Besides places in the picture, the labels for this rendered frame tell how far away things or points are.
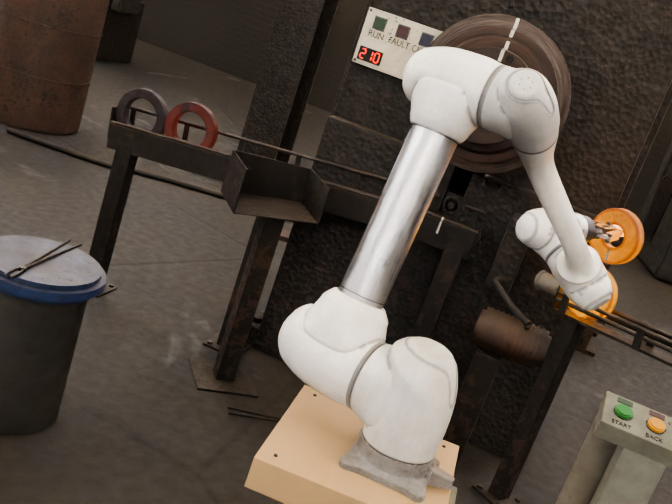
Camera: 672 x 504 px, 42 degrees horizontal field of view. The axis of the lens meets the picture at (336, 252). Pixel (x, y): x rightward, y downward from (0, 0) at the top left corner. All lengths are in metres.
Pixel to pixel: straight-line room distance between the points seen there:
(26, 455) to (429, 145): 1.24
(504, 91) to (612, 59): 1.14
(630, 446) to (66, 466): 1.33
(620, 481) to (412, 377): 0.65
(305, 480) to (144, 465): 0.75
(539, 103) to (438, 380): 0.56
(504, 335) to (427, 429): 0.96
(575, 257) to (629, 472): 0.50
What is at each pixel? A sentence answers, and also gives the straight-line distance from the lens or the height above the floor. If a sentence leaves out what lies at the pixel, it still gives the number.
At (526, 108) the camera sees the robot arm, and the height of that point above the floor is 1.18.
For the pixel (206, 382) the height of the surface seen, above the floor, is 0.01.
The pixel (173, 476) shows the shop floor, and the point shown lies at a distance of 2.34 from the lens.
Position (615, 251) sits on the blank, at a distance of 2.51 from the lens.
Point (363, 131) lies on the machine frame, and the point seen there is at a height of 0.86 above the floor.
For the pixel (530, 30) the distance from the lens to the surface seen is 2.66.
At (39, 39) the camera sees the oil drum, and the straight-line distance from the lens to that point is 4.98.
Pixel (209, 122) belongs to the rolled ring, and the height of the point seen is 0.72.
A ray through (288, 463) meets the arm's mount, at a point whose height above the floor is 0.42.
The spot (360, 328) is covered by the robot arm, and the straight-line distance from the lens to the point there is 1.74.
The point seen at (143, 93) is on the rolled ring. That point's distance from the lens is 3.05.
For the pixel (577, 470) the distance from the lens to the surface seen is 2.30.
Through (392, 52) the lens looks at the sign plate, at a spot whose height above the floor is 1.13.
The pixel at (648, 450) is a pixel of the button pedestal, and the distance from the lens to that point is 2.09.
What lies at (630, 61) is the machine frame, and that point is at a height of 1.34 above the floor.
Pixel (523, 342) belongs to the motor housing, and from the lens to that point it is 2.63.
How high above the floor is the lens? 1.29
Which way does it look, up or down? 17 degrees down
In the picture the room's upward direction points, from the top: 19 degrees clockwise
